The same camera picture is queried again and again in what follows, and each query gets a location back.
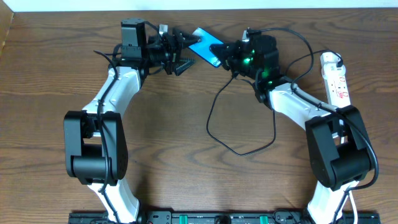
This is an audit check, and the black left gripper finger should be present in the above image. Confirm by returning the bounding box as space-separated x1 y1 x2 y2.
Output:
174 58 195 76
174 28 201 47

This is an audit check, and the blue Galaxy smartphone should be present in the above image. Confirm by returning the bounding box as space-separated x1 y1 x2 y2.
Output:
188 27 223 68

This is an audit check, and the black USB charging cable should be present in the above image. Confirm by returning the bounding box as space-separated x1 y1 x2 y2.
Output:
206 49 344 157

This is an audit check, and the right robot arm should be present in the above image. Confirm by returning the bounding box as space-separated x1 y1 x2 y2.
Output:
210 32 379 223

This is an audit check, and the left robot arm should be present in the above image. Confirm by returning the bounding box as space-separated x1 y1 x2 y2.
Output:
63 27 200 223

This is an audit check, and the white USB charger plug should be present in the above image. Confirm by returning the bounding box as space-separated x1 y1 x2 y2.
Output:
320 51 343 68

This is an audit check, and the white power strip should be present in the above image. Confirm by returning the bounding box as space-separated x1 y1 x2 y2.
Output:
322 66 351 108

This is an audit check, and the brown cardboard panel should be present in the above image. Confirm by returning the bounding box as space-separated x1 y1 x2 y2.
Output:
0 0 14 54

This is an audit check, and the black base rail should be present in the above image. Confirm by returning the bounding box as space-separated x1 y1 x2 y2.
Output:
67 210 381 224

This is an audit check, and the white power strip cord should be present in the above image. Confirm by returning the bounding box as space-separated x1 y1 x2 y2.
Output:
340 124 359 224

